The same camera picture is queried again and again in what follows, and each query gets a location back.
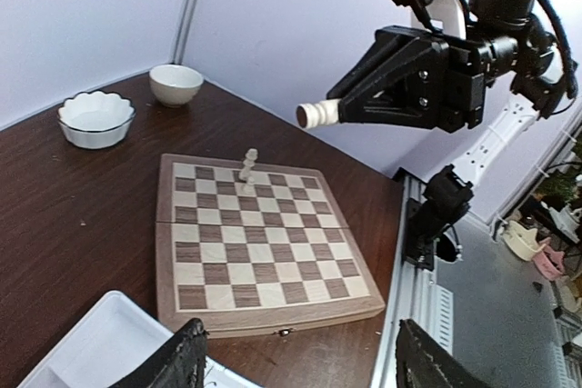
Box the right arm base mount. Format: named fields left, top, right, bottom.
left=403, top=199, right=461, bottom=271

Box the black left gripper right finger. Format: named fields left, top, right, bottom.
left=396, top=319, right=488, bottom=388

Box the white plastic tray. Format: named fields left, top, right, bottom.
left=19, top=291, right=256, bottom=387

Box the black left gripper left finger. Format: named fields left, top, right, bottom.
left=112, top=318, right=208, bottom=388

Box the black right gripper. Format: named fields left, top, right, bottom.
left=326, top=26, right=518, bottom=132

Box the wooden chess board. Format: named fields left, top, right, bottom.
left=156, top=154, right=385, bottom=338

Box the white scalloped bowl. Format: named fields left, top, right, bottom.
left=57, top=91, right=135, bottom=150

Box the cream round bowl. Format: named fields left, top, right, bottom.
left=149, top=65, right=205, bottom=107

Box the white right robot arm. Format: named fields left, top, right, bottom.
left=326, top=20, right=567, bottom=270

